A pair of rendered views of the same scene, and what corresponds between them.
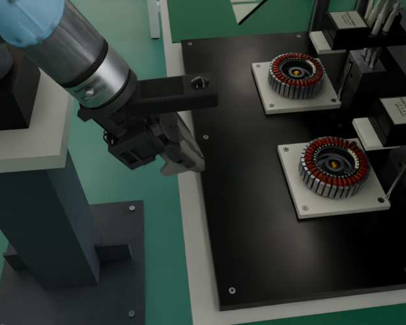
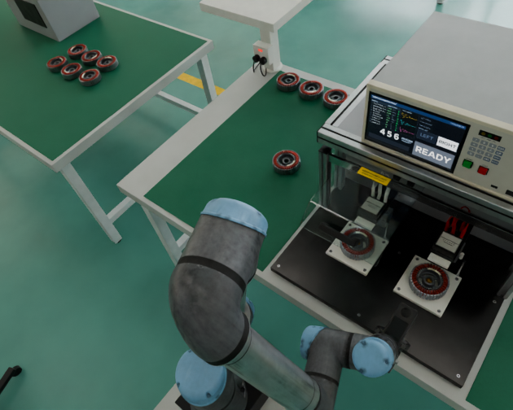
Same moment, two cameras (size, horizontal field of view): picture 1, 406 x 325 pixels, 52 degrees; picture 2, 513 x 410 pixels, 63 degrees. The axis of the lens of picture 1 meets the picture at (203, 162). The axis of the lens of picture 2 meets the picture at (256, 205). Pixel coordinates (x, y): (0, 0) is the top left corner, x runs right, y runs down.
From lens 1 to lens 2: 86 cm
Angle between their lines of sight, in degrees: 22
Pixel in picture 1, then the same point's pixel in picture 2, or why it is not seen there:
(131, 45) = (107, 261)
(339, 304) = (488, 339)
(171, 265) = not seen: hidden behind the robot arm
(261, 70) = (335, 252)
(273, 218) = (432, 328)
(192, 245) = (417, 372)
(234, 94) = (339, 277)
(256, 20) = (283, 216)
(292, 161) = (408, 292)
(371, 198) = (453, 281)
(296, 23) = (304, 202)
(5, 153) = not seen: outside the picture
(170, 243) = not seen: hidden behind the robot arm
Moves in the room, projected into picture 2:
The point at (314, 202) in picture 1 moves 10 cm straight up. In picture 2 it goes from (438, 304) to (445, 290)
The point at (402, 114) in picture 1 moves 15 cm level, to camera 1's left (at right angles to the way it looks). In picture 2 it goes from (450, 245) to (421, 281)
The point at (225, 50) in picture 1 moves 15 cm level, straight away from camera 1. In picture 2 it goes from (300, 254) to (270, 228)
